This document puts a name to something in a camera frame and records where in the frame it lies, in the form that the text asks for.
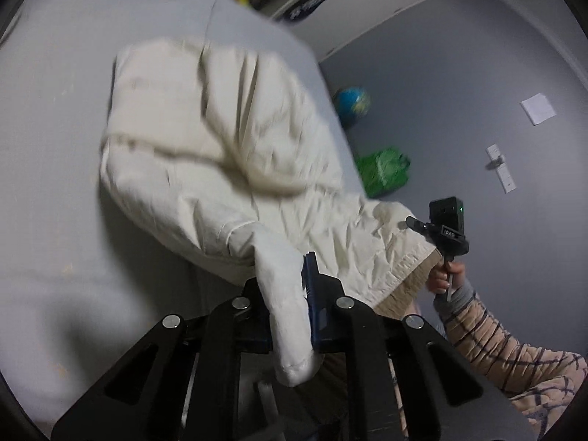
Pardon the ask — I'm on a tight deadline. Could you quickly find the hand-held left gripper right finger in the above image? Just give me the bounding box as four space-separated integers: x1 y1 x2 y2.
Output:
302 252 536 441

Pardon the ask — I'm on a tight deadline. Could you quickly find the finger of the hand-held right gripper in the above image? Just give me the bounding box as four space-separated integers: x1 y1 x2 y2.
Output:
405 216 433 235

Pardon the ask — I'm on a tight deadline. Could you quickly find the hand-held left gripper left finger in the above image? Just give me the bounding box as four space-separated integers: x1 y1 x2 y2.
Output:
50 278 273 441

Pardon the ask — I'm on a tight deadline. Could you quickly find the cream fleece-lined jacket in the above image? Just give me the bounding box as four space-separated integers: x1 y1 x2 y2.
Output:
98 37 440 387

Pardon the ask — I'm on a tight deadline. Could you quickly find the person's right forearm striped sleeve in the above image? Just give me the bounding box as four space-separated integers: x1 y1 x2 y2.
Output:
432 280 588 433

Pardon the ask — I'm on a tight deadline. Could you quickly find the person's right hand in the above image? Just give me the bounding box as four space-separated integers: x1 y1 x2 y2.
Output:
426 259 467 304

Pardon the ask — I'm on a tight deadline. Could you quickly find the green bag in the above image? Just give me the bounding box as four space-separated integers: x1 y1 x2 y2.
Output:
355 146 412 199

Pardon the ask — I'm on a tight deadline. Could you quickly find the blue globe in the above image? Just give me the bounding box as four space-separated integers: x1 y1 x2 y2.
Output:
333 86 372 128

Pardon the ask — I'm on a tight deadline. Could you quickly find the white paper sheet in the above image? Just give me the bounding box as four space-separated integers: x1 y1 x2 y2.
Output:
519 93 558 126

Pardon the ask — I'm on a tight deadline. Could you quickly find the bed with grey sheet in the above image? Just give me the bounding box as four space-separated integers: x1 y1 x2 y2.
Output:
0 0 368 437

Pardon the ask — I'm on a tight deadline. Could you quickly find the white door handle plate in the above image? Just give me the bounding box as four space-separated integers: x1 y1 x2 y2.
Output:
485 144 518 194

